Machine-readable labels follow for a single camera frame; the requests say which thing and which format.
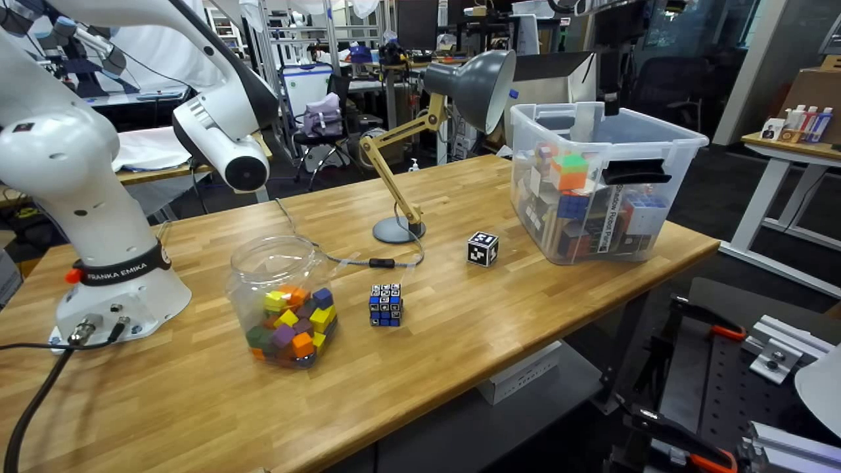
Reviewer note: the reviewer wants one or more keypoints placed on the black white puzzle cube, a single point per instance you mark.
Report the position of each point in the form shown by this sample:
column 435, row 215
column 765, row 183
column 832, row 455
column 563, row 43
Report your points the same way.
column 481, row 250

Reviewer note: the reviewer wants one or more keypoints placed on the blue silver puzzle cube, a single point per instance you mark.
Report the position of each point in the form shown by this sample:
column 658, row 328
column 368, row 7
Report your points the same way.
column 384, row 305

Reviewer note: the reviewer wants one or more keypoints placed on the green topped Rubik's cube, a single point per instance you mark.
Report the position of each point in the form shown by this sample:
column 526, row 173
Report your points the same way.
column 570, row 174

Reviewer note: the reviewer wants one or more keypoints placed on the white box under table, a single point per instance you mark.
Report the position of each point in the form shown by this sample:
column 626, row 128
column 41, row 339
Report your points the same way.
column 526, row 371

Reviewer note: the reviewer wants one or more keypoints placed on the open cardboard box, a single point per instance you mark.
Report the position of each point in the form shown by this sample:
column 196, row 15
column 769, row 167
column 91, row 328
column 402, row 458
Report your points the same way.
column 543, row 81

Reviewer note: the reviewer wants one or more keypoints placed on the brown cardboard box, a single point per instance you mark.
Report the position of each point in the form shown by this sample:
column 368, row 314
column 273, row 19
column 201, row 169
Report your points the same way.
column 817, row 88

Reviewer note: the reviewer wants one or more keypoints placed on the blue wooden block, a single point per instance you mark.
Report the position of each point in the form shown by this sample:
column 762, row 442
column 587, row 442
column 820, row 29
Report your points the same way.
column 325, row 299

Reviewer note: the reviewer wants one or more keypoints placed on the orange wooden block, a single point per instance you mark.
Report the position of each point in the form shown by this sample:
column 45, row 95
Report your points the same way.
column 302, row 345
column 298, row 299

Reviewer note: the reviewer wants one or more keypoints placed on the clear glass jar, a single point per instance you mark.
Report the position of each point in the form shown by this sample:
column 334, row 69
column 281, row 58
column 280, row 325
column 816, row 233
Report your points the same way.
column 272, row 265

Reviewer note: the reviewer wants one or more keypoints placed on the lilac bag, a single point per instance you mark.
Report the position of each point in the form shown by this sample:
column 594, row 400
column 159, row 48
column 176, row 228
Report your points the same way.
column 321, row 113

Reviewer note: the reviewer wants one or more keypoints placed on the lime yellow wooden block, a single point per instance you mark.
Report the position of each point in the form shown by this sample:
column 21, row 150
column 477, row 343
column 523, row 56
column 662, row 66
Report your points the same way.
column 273, row 304

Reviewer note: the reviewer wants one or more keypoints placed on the purple wooden block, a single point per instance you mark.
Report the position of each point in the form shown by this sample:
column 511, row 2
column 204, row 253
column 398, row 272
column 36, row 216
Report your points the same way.
column 281, row 339

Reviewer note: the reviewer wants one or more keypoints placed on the clear plastic storage bin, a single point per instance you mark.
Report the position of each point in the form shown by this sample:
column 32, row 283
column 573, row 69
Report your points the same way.
column 606, row 237

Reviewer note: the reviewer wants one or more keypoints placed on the green wooden block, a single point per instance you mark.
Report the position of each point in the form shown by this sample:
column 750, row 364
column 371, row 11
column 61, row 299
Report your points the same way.
column 259, row 337

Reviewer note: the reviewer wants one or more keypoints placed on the white storage container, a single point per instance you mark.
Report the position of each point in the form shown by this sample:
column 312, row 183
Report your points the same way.
column 305, row 83

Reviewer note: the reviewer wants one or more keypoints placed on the white foam sheet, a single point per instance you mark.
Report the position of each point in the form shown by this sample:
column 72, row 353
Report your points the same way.
column 147, row 148

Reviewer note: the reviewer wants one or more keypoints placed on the black office chair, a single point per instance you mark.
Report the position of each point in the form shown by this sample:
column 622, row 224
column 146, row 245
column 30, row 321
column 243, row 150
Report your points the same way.
column 674, row 88

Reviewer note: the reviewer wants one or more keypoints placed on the black orange bar clamp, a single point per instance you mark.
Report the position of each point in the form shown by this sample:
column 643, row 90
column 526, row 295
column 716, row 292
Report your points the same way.
column 710, row 460
column 725, row 332

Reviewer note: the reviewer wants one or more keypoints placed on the white side table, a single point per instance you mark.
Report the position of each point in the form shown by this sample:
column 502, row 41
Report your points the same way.
column 771, row 187

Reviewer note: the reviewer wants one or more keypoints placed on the small white label card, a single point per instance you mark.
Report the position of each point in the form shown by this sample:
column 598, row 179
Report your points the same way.
column 773, row 129

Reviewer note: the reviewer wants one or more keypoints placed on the small red white bottle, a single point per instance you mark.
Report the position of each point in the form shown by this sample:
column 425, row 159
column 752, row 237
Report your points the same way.
column 807, row 124

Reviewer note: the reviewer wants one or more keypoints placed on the small blue bottle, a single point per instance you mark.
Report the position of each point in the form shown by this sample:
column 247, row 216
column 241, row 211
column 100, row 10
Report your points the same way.
column 820, row 124

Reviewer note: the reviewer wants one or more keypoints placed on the long aluminium extrusion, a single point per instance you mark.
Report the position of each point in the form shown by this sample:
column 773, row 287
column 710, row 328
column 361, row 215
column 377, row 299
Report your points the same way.
column 789, row 447

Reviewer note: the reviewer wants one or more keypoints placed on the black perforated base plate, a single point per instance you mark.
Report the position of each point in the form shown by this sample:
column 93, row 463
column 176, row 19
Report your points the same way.
column 718, row 395

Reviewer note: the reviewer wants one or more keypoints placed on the short aluminium extrusion bracket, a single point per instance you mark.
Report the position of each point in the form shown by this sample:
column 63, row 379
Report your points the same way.
column 779, row 345

